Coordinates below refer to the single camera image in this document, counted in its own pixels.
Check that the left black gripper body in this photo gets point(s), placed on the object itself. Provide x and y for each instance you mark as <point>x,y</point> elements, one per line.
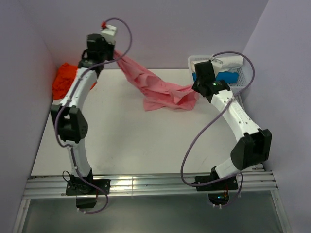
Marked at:
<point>108,53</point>

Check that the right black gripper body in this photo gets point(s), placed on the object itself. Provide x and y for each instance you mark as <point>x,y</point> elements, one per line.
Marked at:
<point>196,86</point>

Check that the pink t shirt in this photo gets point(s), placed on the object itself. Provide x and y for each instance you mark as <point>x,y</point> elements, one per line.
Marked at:
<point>157,92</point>

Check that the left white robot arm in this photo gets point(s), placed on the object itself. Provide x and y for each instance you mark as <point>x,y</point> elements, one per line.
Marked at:
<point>69,123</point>

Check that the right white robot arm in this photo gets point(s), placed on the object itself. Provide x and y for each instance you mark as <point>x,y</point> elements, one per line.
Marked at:
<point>253,143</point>

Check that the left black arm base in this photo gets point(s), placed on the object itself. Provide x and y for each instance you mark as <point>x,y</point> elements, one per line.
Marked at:
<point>77,187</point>

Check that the rolled blue t shirt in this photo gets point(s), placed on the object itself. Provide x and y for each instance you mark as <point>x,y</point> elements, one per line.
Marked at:
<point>228,77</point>

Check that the rolled white t shirt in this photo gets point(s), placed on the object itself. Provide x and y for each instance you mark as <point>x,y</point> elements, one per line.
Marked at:
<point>229,62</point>

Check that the orange t shirt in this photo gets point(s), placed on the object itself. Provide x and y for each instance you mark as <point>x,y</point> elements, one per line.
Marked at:
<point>63,80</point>

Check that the white plastic basket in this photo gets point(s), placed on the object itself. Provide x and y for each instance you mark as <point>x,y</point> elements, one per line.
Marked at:
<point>245,75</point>

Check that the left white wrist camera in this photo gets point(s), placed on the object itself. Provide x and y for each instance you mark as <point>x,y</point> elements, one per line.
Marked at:
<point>108,32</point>

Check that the aluminium rail frame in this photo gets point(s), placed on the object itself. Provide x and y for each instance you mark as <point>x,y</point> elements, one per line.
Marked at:
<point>141,153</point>

